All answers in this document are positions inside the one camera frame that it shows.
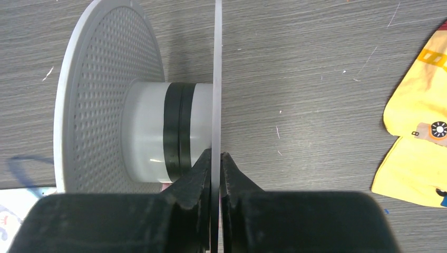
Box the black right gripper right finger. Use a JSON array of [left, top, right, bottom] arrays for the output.
[[220, 153, 400, 252]]

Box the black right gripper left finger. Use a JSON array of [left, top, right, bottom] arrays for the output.
[[9, 149, 212, 252]]

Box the white perforated cable spool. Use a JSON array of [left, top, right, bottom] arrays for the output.
[[53, 1, 220, 252]]

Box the blue cable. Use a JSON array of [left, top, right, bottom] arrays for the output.
[[7, 155, 56, 189]]

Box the white patterned cloth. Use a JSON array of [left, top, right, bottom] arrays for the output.
[[1, 187, 57, 252]]

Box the yellow printed cloth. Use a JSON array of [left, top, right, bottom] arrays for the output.
[[371, 24, 446, 208]]

